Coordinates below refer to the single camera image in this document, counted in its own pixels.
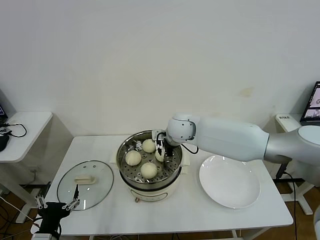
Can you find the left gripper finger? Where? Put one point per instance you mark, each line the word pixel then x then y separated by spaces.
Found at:
pixel 40 202
pixel 75 197

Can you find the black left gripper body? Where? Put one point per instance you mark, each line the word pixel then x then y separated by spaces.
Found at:
pixel 53 215

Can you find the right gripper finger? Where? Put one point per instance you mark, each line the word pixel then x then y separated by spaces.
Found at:
pixel 159 147

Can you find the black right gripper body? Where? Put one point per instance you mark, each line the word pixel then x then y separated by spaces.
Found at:
pixel 169 150

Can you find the white steamed baozi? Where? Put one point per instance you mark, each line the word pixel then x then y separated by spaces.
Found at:
pixel 149 145
pixel 149 170
pixel 133 158
pixel 160 157

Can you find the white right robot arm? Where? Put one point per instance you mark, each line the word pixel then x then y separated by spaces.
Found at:
pixel 225 140

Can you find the stainless steel steamer basket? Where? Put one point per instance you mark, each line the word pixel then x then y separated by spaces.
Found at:
pixel 128 172

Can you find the white electric cooker pot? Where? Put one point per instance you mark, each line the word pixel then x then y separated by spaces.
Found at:
pixel 150 193

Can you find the white round plate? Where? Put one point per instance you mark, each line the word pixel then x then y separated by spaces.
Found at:
pixel 230 180

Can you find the black computer mouse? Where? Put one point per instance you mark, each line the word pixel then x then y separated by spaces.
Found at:
pixel 3 143

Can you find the white side table with mouse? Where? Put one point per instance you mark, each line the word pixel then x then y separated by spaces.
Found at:
pixel 30 130

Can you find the small device with QR code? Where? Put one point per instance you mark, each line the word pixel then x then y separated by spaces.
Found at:
pixel 3 131

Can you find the black laptop beside mouse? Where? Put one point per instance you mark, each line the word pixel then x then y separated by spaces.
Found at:
pixel 2 110

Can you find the white side table with label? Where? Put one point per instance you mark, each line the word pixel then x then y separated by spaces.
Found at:
pixel 287 127

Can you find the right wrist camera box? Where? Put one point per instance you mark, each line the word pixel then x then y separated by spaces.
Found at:
pixel 157 134

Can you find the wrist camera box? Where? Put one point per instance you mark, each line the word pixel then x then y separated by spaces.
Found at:
pixel 157 134
pixel 41 237

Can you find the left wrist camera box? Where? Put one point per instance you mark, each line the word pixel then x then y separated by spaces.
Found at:
pixel 41 237

